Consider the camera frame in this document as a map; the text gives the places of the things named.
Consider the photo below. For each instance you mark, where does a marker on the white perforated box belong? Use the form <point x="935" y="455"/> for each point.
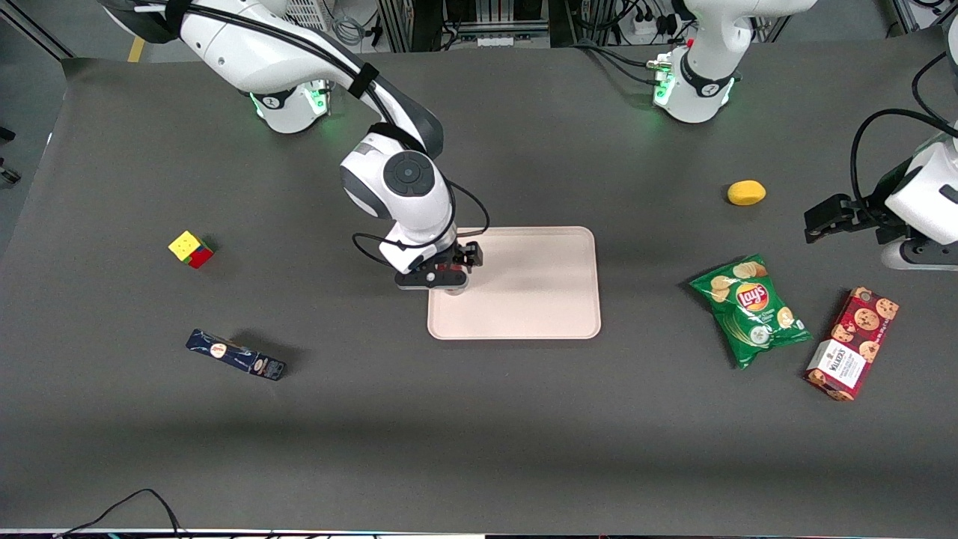
<point x="307" y="13"/>

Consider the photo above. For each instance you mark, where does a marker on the colourful rubik's cube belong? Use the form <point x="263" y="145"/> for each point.
<point x="190" y="248"/>

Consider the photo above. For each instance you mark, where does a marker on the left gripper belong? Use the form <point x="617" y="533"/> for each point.
<point x="870" y="213"/>

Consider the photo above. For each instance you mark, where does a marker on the red Walkers cookie box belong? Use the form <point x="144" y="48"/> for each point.
<point x="853" y="343"/>

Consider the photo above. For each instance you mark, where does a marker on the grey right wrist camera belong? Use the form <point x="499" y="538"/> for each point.
<point x="430" y="279"/>

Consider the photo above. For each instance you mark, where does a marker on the green Lay's chips bag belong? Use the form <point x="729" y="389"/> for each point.
<point x="751" y="311"/>

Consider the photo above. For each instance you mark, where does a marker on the yellow lemon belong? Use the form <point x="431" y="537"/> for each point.
<point x="746" y="192"/>

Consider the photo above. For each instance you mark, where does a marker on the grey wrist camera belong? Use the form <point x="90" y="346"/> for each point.
<point x="924" y="256"/>
<point x="430" y="279"/>

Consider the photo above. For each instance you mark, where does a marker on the beige plastic tray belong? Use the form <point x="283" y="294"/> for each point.
<point x="531" y="292"/>

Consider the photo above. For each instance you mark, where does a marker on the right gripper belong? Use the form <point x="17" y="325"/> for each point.
<point x="458" y="261"/>

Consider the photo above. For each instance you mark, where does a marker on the dark blue snack box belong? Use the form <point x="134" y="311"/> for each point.
<point x="236" y="354"/>

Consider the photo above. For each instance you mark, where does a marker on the black equipment rack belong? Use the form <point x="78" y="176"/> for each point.
<point x="419" y="22"/>

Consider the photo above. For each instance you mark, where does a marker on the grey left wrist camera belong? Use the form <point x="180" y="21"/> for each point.
<point x="924" y="256"/>

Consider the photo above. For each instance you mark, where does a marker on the white power strip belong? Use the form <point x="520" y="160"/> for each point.
<point x="650" y="28"/>

